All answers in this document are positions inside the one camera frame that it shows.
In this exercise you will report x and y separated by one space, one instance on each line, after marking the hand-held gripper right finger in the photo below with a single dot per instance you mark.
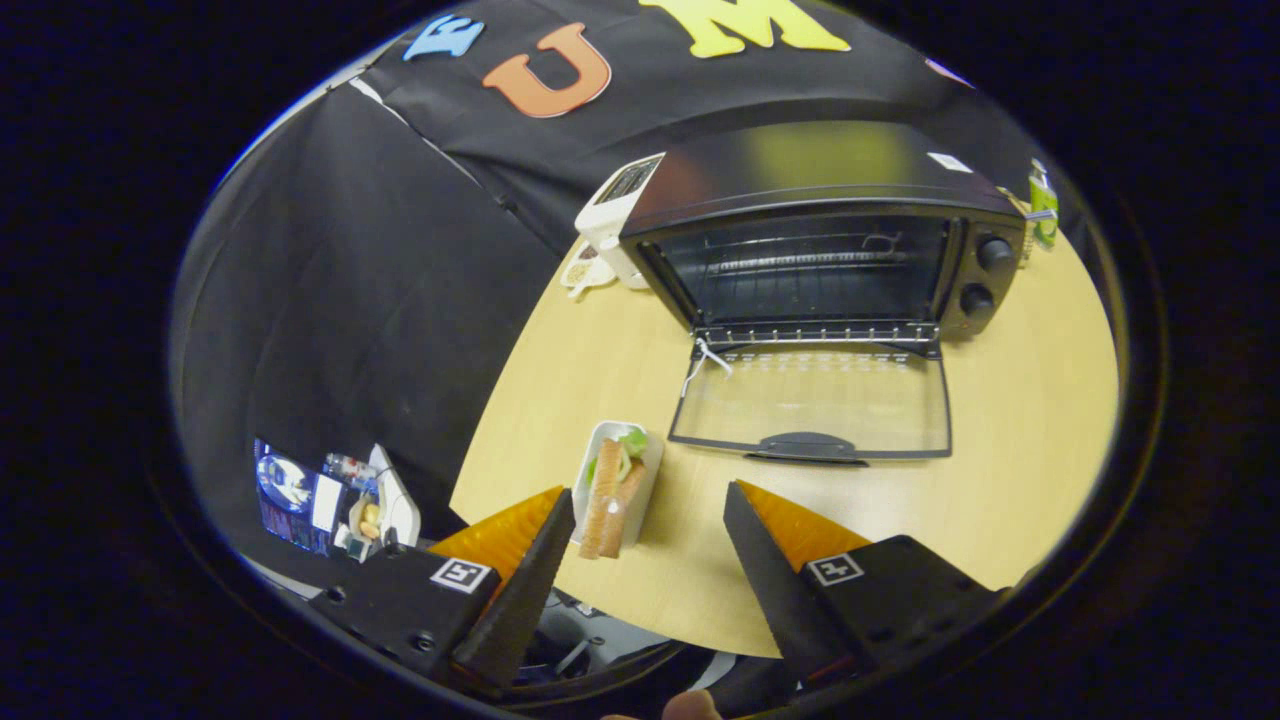
775 580

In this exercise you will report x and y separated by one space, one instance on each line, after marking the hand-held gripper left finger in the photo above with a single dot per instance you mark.
520 600

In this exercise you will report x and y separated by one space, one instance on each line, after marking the toy sandwich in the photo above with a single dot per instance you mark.
603 500

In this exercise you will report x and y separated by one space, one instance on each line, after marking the black toaster oven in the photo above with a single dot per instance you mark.
800 170

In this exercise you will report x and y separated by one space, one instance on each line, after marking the white pop-up toaster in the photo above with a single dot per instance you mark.
605 210

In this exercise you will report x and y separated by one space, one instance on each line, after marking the white plastic object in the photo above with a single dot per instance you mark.
398 505

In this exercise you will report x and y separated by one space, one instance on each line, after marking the white rectangular plate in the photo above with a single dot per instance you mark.
646 490

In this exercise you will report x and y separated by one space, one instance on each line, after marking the blue printed box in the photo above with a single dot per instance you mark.
285 490

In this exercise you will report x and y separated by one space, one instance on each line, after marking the small white dish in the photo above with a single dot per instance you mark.
582 272

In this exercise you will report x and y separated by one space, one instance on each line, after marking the green plastic bottle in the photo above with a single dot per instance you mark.
1043 205

